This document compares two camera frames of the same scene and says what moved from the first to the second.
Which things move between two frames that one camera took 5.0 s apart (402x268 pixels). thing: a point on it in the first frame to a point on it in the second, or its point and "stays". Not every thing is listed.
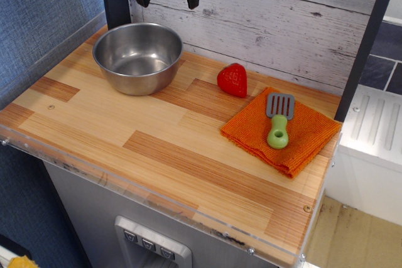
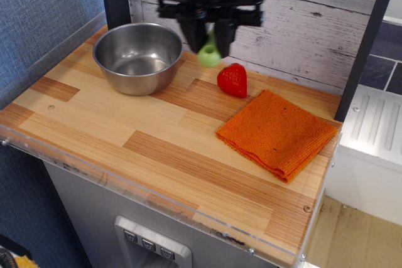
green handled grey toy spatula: x=280 y=107 to x=210 y=56
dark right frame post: x=359 y=69 stays
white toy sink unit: x=366 y=171 stays
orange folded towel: x=309 y=132 stays
